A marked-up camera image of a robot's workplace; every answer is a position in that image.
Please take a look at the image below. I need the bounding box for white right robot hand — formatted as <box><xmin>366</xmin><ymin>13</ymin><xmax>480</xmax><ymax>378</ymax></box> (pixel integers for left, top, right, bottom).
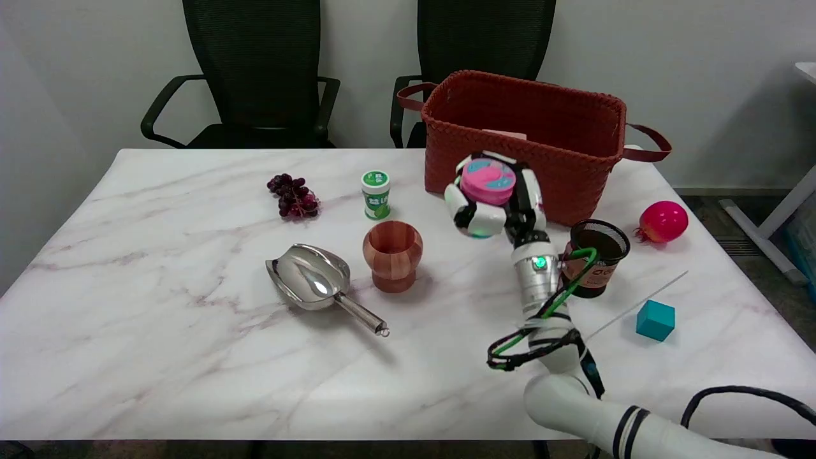
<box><xmin>444</xmin><ymin>150</ymin><xmax>548</xmax><ymax>247</ymax></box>

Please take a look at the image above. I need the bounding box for pink gum jar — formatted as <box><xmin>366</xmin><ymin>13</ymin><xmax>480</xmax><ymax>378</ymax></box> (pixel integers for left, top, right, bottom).
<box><xmin>460</xmin><ymin>159</ymin><xmax>518</xmax><ymax>207</ymax></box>

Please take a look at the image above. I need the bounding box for brown woven storage basket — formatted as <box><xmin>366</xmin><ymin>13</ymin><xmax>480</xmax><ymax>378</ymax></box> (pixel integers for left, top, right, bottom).
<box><xmin>397</xmin><ymin>70</ymin><xmax>673</xmax><ymax>228</ymax></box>

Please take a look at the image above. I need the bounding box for green gum jar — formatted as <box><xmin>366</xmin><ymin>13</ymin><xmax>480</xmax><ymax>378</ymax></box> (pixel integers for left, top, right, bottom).
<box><xmin>361</xmin><ymin>170</ymin><xmax>391</xmax><ymax>221</ymax></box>

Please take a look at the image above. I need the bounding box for blue storage bin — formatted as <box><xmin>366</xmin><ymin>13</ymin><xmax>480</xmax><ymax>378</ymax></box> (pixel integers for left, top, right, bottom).
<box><xmin>785</xmin><ymin>203</ymin><xmax>816</xmax><ymax>300</ymax></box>

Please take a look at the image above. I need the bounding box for wooden goblet cup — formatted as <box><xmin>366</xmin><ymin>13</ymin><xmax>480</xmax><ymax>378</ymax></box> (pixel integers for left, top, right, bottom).
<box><xmin>363</xmin><ymin>221</ymin><xmax>424</xmax><ymax>294</ymax></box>

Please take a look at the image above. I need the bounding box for black mesh pen cup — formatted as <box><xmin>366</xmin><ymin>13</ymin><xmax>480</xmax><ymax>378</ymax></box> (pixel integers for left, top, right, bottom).
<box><xmin>560</xmin><ymin>219</ymin><xmax>631</xmax><ymax>299</ymax></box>

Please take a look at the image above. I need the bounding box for thin clear stick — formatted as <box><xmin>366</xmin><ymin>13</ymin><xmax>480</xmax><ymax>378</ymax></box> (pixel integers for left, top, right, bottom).
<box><xmin>585</xmin><ymin>271</ymin><xmax>689</xmax><ymax>340</ymax></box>

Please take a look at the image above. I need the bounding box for pink pomegranate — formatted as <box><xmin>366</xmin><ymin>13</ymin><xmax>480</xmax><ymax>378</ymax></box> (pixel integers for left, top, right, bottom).
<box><xmin>634</xmin><ymin>201</ymin><xmax>689</xmax><ymax>245</ymax></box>

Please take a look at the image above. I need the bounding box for black office chair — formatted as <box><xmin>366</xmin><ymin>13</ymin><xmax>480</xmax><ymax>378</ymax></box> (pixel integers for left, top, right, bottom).
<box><xmin>141</xmin><ymin>0</ymin><xmax>341</xmax><ymax>149</ymax></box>
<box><xmin>390</xmin><ymin>0</ymin><xmax>557</xmax><ymax>149</ymax></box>

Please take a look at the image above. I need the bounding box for silver metal scoop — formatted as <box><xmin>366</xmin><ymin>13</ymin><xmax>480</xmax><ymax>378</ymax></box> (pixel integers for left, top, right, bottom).
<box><xmin>265</xmin><ymin>244</ymin><xmax>390</xmax><ymax>338</ymax></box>

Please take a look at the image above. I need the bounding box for teal cube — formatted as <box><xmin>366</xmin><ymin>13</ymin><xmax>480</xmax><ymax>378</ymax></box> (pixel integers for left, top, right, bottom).
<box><xmin>636</xmin><ymin>300</ymin><xmax>676</xmax><ymax>342</ymax></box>

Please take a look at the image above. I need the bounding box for purple grape bunch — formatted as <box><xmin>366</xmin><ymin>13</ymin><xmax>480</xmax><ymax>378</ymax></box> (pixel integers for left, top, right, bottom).
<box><xmin>266</xmin><ymin>173</ymin><xmax>321</xmax><ymax>221</ymax></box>

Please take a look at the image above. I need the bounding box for white side table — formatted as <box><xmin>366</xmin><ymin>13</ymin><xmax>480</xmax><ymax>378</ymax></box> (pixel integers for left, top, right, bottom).
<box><xmin>719</xmin><ymin>62</ymin><xmax>816</xmax><ymax>286</ymax></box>

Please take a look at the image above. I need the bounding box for green robot cable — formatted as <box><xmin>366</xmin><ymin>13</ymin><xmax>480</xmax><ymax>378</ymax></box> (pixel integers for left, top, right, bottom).
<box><xmin>490</xmin><ymin>247</ymin><xmax>599</xmax><ymax>369</ymax></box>

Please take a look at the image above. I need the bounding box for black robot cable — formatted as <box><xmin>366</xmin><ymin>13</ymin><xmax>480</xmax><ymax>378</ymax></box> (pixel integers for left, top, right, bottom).
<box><xmin>680</xmin><ymin>386</ymin><xmax>816</xmax><ymax>430</ymax></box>

